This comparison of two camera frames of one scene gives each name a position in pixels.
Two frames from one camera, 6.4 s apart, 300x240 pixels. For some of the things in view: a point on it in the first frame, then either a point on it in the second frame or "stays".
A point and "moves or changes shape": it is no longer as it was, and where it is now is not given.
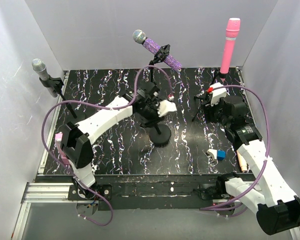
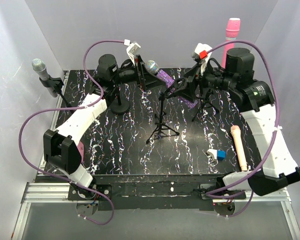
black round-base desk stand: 159,135 moves or changes shape
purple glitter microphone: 139,37 → 152,67
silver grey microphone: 39,66 stays
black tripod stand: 160,57 → 161,114
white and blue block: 215,154 stays
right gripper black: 208,110 → 194,77
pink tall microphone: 232,31 stays
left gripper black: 150,122 → 150,81
